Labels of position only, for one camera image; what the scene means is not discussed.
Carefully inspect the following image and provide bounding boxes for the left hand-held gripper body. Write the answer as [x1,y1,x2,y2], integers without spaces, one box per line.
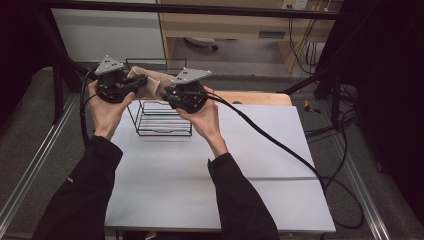
[94,54,135,105]

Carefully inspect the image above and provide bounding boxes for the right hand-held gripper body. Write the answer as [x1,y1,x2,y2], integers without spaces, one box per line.
[169,67,213,114]

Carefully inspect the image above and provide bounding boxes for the brown towel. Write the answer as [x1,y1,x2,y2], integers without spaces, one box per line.
[127,65,178,101]

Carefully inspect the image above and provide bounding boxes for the black wire rack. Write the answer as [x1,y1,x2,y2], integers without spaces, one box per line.
[116,58,195,138]

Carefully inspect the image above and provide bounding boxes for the person's left hand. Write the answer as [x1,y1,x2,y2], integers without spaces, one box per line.
[87,79,136,141]

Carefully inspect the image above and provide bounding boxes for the person's right hand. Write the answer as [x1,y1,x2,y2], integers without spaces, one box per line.
[175,85,230,159]

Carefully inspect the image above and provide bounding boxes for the black metal stand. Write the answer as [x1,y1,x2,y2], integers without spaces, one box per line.
[33,9,101,125]
[281,66,345,132]

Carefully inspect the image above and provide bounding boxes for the white cabinet panel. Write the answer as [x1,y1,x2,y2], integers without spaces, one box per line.
[51,7,167,64]

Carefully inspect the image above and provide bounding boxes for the office chair base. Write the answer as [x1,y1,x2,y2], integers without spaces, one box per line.
[183,36,220,53]

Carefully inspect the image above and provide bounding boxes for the light wooden desk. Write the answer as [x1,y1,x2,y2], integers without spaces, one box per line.
[157,0,345,73]

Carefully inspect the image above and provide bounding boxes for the white table cover sheet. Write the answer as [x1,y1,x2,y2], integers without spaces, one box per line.
[103,99,337,234]

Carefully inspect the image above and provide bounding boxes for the black curtain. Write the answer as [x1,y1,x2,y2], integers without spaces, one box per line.
[315,0,424,228]
[0,0,65,118]

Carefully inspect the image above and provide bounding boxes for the yellow black floor tape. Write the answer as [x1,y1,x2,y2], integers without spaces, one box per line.
[303,99,321,116]

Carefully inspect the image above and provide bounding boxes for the left hand-held gripper black cable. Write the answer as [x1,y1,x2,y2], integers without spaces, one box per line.
[78,67,100,148]

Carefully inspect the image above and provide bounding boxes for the hand-held gripper black cable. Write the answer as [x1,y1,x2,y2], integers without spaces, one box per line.
[199,91,365,230]
[78,67,100,148]

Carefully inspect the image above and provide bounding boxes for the black horizontal frame bar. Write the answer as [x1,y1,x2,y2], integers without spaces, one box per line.
[33,0,351,21]

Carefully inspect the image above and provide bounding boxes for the right hand-held gripper black cable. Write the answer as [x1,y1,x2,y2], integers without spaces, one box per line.
[199,91,365,230]

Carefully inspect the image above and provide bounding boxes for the aluminium floor rail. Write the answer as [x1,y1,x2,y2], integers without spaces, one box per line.
[328,132,392,240]
[0,94,80,232]

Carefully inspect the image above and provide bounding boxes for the hanging cables under desk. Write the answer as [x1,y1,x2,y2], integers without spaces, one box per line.
[287,15,318,76]

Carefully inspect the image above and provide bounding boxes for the white wall socket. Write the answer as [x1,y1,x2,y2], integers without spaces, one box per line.
[281,0,310,11]

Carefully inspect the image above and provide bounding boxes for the black floor cables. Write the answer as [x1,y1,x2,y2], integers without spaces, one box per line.
[304,109,360,188]

